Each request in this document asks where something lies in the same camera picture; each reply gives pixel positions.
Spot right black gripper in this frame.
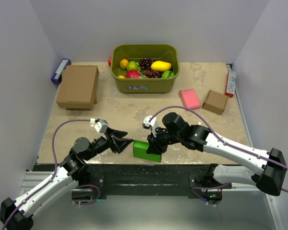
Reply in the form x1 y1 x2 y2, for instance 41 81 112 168
147 126 182 155

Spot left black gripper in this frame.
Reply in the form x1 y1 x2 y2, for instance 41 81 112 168
84 127 133 161

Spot green paper box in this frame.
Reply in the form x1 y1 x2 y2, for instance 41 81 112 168
132 140 162 162

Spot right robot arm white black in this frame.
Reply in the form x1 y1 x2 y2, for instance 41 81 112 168
142 112 287 196

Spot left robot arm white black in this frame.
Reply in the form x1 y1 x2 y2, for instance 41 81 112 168
0 128 133 230

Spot pink box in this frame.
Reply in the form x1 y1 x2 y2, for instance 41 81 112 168
179 89 201 109

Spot large brown cardboard box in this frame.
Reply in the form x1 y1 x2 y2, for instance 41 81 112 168
56 65 99 110

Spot small brown cardboard box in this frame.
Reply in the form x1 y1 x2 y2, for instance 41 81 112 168
202 90 228 115

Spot purple white box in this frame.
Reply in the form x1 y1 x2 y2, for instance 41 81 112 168
51 58 71 85

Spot red white box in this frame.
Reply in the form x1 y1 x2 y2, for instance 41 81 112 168
225 70 236 98

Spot red dragon fruit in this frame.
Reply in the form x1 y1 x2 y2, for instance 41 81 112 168
125 70 143 79

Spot dark grapes lower bunch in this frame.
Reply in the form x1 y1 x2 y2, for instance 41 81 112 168
142 69 163 79

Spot dark grapes bunch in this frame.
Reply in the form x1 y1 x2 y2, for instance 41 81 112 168
142 69 163 79
139 57 155 70

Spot green round fruit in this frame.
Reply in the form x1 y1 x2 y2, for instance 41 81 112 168
161 70 175 79

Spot green pear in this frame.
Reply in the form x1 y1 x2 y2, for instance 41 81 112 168
126 61 141 71

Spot red fruit behind bin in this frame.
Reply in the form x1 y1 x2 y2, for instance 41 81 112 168
108 57 112 67

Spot dark grapes upper bunch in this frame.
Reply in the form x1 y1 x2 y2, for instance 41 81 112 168
139 57 155 70

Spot yellow mango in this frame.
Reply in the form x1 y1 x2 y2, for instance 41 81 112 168
150 61 171 72

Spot olive green plastic bin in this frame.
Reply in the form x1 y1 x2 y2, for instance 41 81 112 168
110 44 180 93

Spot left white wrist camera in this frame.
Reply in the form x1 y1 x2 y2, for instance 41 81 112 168
94 119 108 138

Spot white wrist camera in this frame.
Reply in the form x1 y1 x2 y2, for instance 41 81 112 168
94 119 108 138
142 115 159 137

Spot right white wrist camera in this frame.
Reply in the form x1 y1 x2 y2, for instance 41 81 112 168
142 115 159 137

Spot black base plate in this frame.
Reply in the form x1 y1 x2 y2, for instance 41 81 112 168
33 163 232 200

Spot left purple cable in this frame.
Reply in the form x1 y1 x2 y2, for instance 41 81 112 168
1 118 93 230

